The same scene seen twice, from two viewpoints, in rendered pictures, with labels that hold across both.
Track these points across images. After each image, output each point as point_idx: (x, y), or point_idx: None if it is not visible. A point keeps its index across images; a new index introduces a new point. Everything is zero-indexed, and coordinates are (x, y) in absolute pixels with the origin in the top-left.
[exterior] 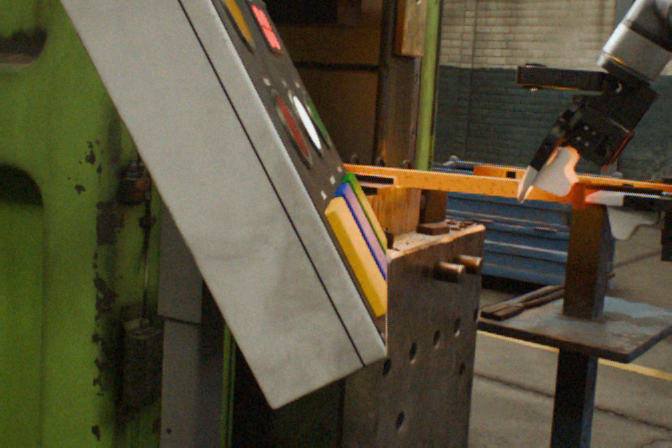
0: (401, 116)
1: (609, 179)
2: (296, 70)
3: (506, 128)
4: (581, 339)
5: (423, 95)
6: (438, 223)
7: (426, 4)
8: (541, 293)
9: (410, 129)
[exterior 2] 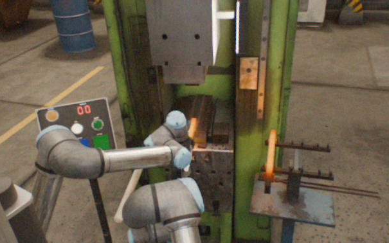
0: (249, 105)
1: (269, 158)
2: (108, 112)
3: None
4: (254, 199)
5: (271, 98)
6: (221, 144)
7: (256, 72)
8: (305, 182)
9: (256, 109)
